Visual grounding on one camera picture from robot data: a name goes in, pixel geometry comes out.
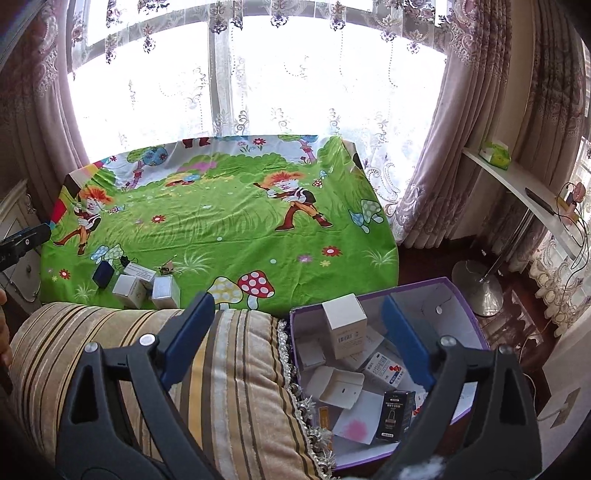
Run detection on purple patterned drape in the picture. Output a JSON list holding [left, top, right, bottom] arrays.
[[392, 0, 591, 250], [0, 0, 93, 217]]

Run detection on white card with pink spot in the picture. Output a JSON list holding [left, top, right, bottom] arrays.
[[332, 390, 384, 445]]

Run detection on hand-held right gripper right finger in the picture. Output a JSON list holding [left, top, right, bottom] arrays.
[[369, 294, 543, 480]]

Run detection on metal table stand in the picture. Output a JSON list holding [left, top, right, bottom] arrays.
[[451, 203, 541, 318]]

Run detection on purple cardboard box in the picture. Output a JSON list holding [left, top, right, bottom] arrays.
[[288, 276, 492, 472]]

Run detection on white power adapter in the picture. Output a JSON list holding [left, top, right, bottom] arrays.
[[538, 388, 580, 425]]

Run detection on dark blue box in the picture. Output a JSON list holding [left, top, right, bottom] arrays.
[[91, 261, 114, 289]]

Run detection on green tissue box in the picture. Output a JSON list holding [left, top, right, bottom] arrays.
[[479, 140, 511, 169]]

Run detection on striped sofa cushion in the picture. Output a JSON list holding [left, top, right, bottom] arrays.
[[9, 302, 338, 480]]

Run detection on white lace curtain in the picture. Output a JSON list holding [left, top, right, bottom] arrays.
[[69, 0, 448, 199]]

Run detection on white box with green logo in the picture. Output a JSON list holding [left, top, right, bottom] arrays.
[[113, 274, 148, 309]]

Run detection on white box with black text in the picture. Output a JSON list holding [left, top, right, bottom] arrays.
[[124, 263, 158, 283]]

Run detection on black remote control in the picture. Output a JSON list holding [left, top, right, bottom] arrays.
[[525, 187, 557, 217]]

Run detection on white blue red medicine box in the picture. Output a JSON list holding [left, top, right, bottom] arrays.
[[362, 352, 416, 393]]

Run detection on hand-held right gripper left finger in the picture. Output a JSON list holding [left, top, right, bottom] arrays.
[[55, 292, 218, 480]]

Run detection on white wall shelf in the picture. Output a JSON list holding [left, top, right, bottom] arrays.
[[462, 147, 585, 261]]

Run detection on cartoon printed blanket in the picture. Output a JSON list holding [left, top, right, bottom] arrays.
[[39, 134, 400, 319]]

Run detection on pink gadget with cables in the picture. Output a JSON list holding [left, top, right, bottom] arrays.
[[556, 182, 587, 222]]

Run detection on short lace curtain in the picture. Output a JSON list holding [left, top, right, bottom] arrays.
[[526, 228, 591, 324]]

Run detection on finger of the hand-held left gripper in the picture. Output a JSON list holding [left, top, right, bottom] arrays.
[[14, 223, 52, 252]]

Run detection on large cream box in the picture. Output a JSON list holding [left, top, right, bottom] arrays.
[[322, 293, 369, 360]]

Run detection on plain white box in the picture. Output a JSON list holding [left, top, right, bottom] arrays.
[[151, 274, 182, 310]]

